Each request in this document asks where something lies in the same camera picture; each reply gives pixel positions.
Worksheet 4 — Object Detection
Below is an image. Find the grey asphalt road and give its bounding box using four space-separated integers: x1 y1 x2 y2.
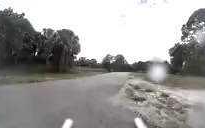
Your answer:
0 71 139 128

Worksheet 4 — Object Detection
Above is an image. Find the grass strip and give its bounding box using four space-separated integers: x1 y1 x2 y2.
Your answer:
0 67 108 87
132 72 205 92

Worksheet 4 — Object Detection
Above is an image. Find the robot's own part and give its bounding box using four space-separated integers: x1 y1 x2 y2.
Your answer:
134 117 148 128
61 118 74 128

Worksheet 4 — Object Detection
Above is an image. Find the gravel and dirt verge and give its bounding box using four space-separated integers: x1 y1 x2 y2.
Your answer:
118 73 205 128

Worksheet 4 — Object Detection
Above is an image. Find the distant tree line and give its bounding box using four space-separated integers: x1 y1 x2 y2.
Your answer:
74 53 171 73

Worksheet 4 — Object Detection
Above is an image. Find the row of trees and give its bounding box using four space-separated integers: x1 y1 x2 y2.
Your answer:
0 1 82 74

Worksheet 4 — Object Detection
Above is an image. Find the group of trees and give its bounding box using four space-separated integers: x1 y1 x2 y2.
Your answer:
168 7 205 78

